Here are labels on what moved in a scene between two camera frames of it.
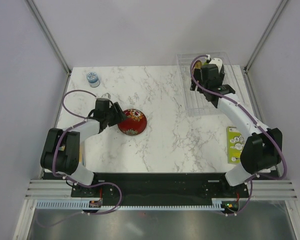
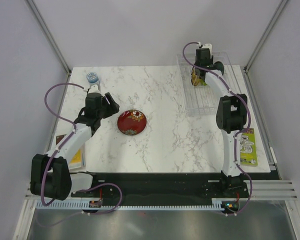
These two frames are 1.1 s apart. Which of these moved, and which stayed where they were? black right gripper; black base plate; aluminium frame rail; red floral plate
Moved: black right gripper
Stayed: red floral plate; black base plate; aluminium frame rail
